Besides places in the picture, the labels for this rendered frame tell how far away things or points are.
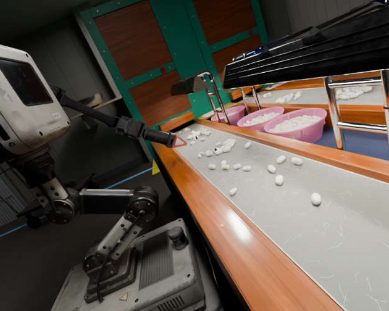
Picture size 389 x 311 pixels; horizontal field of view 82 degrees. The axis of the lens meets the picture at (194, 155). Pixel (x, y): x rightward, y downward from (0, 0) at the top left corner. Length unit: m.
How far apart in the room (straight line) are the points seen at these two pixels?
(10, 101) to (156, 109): 1.26
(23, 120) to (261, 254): 0.72
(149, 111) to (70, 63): 2.71
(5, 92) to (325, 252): 0.88
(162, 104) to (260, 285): 1.65
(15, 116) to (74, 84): 3.63
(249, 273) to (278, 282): 0.06
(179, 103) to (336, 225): 1.60
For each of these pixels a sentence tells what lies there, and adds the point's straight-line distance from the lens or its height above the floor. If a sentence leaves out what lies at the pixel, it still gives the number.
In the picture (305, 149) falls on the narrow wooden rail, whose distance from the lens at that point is 0.84.
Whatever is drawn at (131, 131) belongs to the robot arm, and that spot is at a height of 1.02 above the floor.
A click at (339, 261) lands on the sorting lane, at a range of 0.52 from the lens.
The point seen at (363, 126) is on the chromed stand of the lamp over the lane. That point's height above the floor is 0.85.
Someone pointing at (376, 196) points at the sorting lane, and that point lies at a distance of 0.65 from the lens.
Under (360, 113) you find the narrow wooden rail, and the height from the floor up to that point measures 0.75.
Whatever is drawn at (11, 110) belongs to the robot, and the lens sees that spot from 0.82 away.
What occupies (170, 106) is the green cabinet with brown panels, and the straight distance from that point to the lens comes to 1.94.
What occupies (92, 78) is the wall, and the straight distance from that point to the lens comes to 4.35.
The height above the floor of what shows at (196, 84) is 1.08.
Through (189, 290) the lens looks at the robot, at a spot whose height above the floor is 0.44.
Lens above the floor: 1.13
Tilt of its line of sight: 19 degrees down
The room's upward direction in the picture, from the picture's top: 24 degrees counter-clockwise
